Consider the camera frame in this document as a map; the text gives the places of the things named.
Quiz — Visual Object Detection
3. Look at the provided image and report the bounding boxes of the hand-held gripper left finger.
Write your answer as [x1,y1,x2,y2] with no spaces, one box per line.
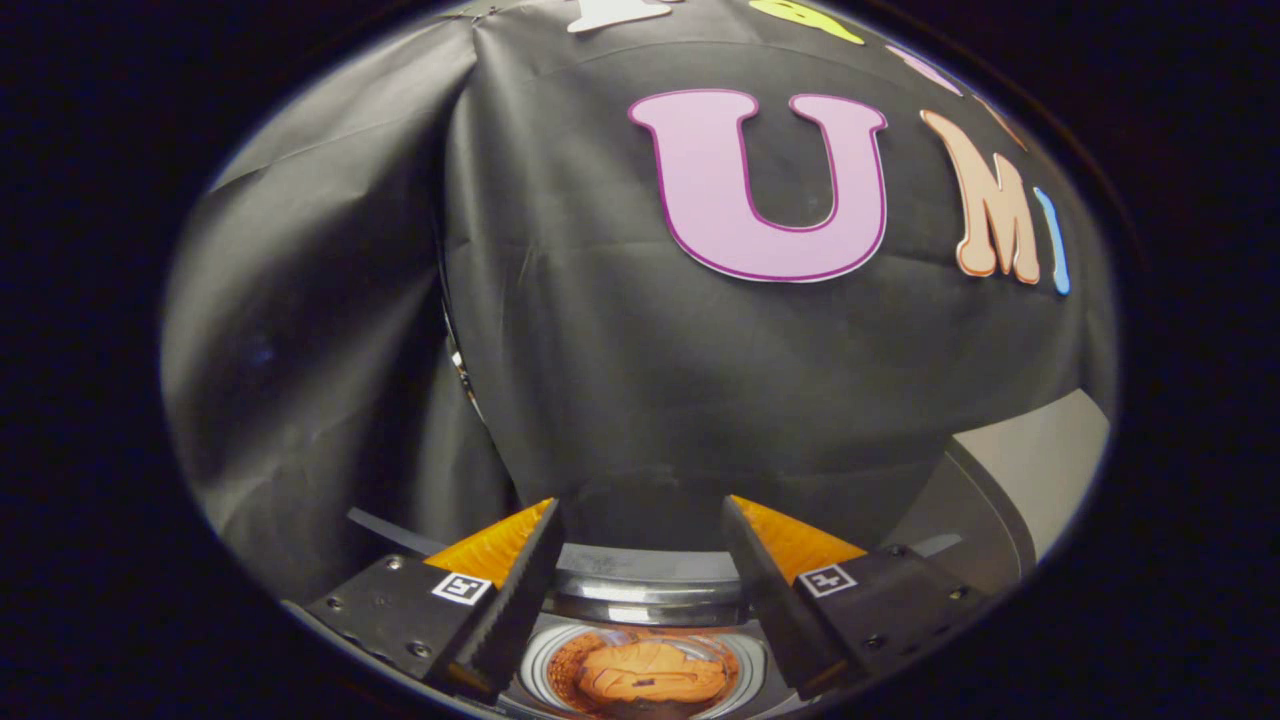
[300,498,566,701]

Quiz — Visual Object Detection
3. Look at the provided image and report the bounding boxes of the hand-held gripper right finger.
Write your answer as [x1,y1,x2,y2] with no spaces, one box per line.
[722,494,991,701]

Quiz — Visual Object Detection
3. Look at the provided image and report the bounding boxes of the grey washing machine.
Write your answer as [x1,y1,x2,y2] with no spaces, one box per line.
[345,505,966,720]

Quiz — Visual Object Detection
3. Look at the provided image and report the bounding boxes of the orange shirt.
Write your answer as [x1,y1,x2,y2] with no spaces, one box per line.
[578,640,729,706]

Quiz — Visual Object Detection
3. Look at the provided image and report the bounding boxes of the dark washing machine lid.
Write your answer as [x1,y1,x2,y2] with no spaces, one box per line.
[555,470,741,551]

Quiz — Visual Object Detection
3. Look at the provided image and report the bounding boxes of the black backdrop cloth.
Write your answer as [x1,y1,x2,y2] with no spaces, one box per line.
[160,0,1116,601]

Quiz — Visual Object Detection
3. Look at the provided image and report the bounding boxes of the cream cabinet with dark frame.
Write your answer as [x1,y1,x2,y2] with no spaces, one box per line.
[885,388,1111,601]

